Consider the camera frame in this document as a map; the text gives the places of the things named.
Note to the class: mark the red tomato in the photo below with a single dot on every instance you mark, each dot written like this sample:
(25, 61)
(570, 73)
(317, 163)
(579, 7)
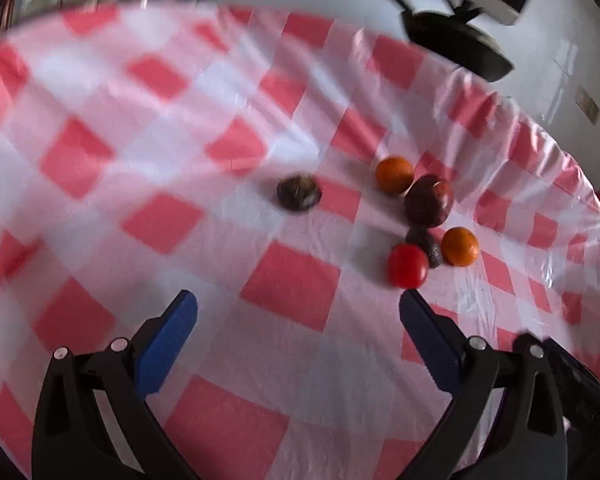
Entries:
(407, 266)

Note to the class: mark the small dark wrinkled fruit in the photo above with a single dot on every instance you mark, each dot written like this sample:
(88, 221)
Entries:
(425, 240)

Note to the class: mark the orange tangerine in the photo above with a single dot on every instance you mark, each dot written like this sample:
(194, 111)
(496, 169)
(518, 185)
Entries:
(460, 246)
(394, 175)

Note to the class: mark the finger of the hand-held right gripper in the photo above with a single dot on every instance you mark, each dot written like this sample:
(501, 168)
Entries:
(580, 390)

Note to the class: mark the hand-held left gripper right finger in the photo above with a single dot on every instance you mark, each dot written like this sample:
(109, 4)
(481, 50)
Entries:
(430, 345)

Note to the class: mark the red white checked tablecloth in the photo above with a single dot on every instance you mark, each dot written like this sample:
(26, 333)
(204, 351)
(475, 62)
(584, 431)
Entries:
(300, 270)

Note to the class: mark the black pan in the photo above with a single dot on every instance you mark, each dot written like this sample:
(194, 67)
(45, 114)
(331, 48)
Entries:
(450, 40)

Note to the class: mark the wall socket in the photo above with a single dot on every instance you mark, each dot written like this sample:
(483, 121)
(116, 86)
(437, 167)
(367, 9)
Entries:
(587, 105)

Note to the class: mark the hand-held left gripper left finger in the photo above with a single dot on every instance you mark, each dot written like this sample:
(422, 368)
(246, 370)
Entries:
(172, 340)

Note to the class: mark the dark brown round fruit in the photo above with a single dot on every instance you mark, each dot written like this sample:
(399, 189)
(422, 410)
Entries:
(299, 192)

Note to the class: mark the dark red apple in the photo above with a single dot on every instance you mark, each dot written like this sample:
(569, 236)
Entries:
(429, 201)

